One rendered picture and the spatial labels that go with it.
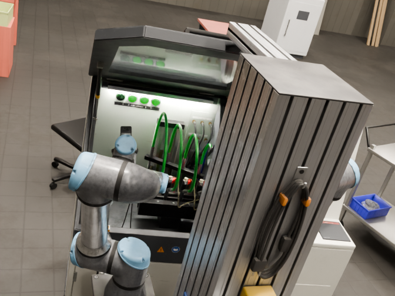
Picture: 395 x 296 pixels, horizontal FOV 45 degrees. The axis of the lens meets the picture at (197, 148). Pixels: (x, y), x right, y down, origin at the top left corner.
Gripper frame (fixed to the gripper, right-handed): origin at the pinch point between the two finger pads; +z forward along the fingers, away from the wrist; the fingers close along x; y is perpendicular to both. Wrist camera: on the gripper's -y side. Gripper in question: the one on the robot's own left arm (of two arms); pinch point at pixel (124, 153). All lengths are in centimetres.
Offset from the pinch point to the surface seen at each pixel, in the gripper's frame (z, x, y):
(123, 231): 18.6, -1.6, 32.8
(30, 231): 157, -66, 29
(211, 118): 39, 47, -24
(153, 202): 33.5, 13.6, 19.9
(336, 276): 41, 109, 63
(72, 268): 30, -26, 49
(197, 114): 38, 39, -25
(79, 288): 38, -23, 59
